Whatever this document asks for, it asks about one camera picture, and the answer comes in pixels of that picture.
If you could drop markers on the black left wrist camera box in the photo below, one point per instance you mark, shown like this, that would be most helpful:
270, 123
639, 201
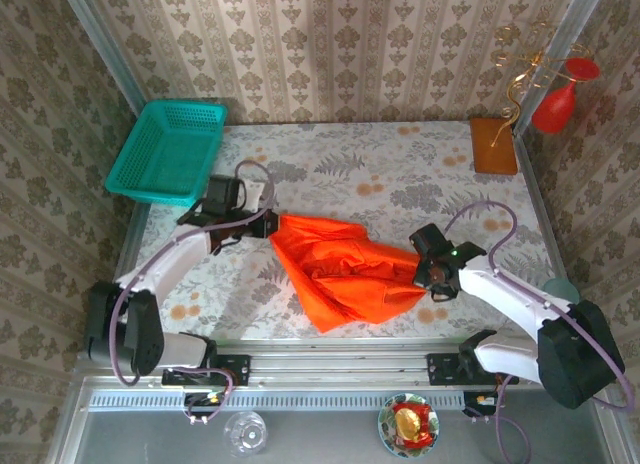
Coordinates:
225, 191

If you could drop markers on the floral patterned table cover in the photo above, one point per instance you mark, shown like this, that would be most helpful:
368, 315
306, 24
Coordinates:
350, 159

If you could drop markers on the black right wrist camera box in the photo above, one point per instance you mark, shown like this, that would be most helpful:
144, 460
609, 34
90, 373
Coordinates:
430, 239

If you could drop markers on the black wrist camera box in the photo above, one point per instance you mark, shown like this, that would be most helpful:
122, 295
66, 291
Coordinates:
225, 191
430, 239

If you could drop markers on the teal plastic cup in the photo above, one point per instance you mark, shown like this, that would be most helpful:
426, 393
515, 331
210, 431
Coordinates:
562, 288

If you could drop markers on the aluminium mounting rail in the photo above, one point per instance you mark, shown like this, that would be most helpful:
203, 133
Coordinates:
340, 364

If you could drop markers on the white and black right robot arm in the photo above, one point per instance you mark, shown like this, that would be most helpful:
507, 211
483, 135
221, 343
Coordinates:
505, 291

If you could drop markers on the red gold snack packet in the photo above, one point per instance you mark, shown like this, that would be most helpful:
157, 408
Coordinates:
412, 424

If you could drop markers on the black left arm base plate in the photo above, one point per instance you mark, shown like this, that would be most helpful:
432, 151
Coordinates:
235, 369

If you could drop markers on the red wine glass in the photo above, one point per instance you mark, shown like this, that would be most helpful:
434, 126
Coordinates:
555, 109

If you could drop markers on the clear glass bowl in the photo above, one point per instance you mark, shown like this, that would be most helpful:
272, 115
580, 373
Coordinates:
245, 434

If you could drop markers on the aluminium frame post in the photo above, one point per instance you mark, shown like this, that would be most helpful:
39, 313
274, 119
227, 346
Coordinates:
105, 49
560, 54

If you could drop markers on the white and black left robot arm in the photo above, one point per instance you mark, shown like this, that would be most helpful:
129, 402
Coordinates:
170, 264

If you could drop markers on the teal plastic basket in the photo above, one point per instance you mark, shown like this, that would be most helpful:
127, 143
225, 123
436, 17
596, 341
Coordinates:
165, 154

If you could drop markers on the orange t-shirt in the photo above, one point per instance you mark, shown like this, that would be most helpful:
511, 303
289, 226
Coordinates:
340, 274

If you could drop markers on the floral patterned plate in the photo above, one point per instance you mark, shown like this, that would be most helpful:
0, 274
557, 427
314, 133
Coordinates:
385, 426

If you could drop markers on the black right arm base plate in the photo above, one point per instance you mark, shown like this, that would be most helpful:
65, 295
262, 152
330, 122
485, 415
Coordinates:
442, 371

